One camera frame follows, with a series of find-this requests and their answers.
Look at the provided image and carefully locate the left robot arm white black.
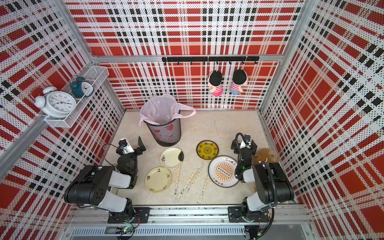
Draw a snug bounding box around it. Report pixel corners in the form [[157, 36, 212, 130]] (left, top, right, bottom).
[[64, 137, 150, 224]]

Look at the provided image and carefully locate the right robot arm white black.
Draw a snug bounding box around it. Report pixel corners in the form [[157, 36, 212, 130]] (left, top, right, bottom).
[[228, 133, 294, 223]]

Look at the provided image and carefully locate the brown teddy bear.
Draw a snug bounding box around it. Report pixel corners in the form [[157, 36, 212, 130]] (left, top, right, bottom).
[[253, 148, 279, 164]]

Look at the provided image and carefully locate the white plate orange sunburst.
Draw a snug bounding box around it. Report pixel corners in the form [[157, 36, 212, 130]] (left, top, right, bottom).
[[208, 156, 239, 188]]

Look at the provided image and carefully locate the black mesh trash bin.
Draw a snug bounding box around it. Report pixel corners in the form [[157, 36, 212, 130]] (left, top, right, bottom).
[[144, 111, 182, 147]]

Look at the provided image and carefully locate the cream plate with black mark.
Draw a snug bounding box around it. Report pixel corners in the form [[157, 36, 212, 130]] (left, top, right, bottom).
[[160, 147, 184, 169]]

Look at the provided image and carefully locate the cream plate with flowers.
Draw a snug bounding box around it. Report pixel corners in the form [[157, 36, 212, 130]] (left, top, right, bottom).
[[145, 167, 172, 193]]

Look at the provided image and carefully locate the yellow patterned plate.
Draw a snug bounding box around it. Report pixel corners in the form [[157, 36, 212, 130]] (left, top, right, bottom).
[[196, 140, 219, 161]]

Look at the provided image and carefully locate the pink plastic bin liner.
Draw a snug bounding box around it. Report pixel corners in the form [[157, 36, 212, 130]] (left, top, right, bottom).
[[138, 94, 197, 128]]

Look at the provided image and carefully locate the green circuit board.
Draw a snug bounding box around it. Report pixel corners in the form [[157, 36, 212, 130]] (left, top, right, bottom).
[[116, 227, 134, 235]]

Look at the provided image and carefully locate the doll with striped blue shirt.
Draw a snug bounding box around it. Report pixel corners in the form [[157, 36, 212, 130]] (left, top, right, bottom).
[[230, 69, 249, 95]]

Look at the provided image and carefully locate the teal alarm clock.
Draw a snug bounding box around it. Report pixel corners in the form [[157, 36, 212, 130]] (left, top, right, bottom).
[[70, 77, 94, 99]]

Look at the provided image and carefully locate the doll with pink shirt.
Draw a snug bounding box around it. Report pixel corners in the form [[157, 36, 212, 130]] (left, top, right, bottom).
[[208, 70, 223, 97]]

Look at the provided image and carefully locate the white alarm clock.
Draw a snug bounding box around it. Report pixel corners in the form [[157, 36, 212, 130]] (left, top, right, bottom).
[[34, 86, 77, 119]]

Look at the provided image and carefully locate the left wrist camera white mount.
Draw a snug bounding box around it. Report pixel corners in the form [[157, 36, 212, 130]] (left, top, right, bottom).
[[116, 139, 134, 156]]

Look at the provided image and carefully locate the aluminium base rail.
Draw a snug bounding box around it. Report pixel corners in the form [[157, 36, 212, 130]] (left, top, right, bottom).
[[59, 204, 317, 240]]

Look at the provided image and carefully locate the white wire wall shelf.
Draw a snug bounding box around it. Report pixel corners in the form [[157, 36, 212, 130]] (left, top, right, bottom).
[[44, 66, 109, 128]]

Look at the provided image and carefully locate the black wall hook rail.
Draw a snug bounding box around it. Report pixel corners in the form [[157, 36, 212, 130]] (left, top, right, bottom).
[[162, 56, 260, 64]]

